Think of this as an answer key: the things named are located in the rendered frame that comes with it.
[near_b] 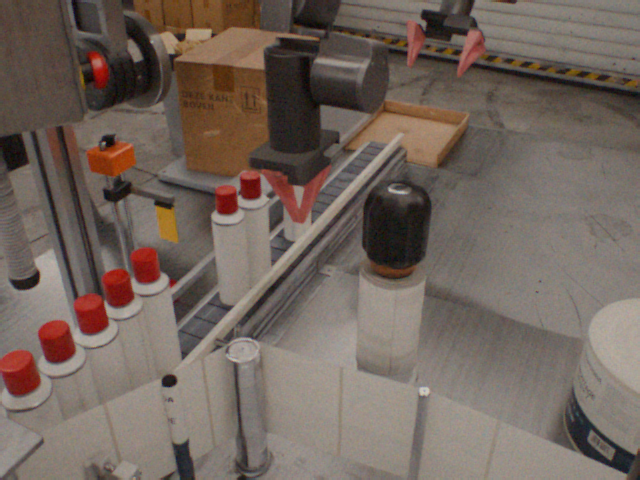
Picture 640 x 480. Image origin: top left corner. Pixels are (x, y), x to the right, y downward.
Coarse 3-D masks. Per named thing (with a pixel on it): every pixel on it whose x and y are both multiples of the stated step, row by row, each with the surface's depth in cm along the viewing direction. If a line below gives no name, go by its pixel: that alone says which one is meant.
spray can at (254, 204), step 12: (240, 180) 96; (252, 180) 95; (252, 192) 96; (240, 204) 97; (252, 204) 97; (264, 204) 98; (252, 216) 98; (264, 216) 99; (252, 228) 99; (264, 228) 100; (252, 240) 100; (264, 240) 101; (252, 252) 101; (264, 252) 102; (252, 264) 102; (264, 264) 103; (252, 276) 104
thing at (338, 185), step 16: (368, 144) 156; (384, 144) 156; (352, 160) 148; (368, 160) 148; (336, 176) 141; (352, 176) 141; (320, 192) 135; (336, 192) 135; (320, 208) 129; (272, 240) 118; (272, 256) 114; (304, 256) 114; (288, 272) 110; (272, 288) 106; (208, 304) 102; (256, 304) 102; (192, 320) 99; (208, 320) 99; (240, 320) 99; (192, 336) 96; (224, 336) 96
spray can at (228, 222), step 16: (224, 192) 92; (224, 208) 92; (224, 224) 93; (240, 224) 94; (224, 240) 94; (240, 240) 95; (224, 256) 96; (240, 256) 97; (224, 272) 98; (240, 272) 98; (224, 288) 100; (240, 288) 100; (224, 304) 102
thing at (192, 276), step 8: (376, 112) 153; (368, 120) 149; (352, 128) 143; (360, 128) 146; (344, 136) 140; (352, 136) 142; (336, 144) 136; (344, 144) 138; (328, 152) 132; (272, 200) 115; (280, 200) 116; (272, 208) 114; (208, 256) 99; (200, 264) 98; (208, 264) 98; (192, 272) 96; (200, 272) 97; (184, 280) 94; (192, 280) 95; (176, 288) 92; (184, 288) 94; (176, 296) 92
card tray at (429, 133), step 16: (384, 112) 186; (400, 112) 185; (416, 112) 183; (432, 112) 181; (448, 112) 179; (464, 112) 177; (368, 128) 176; (384, 128) 176; (400, 128) 176; (416, 128) 176; (432, 128) 176; (448, 128) 176; (464, 128) 175; (352, 144) 167; (400, 144) 167; (416, 144) 167; (432, 144) 167; (448, 144) 161; (416, 160) 159; (432, 160) 159
